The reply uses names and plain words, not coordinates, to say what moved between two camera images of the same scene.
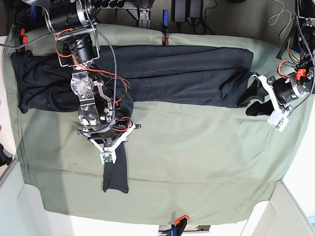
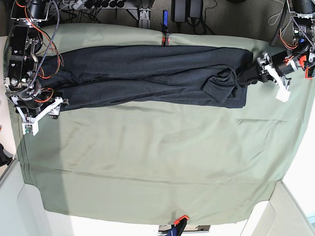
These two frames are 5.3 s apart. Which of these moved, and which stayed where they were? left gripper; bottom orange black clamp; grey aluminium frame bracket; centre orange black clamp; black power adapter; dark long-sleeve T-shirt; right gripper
Moved: left gripper; right gripper; dark long-sleeve T-shirt
Stayed: centre orange black clamp; bottom orange black clamp; black power adapter; grey aluminium frame bracket
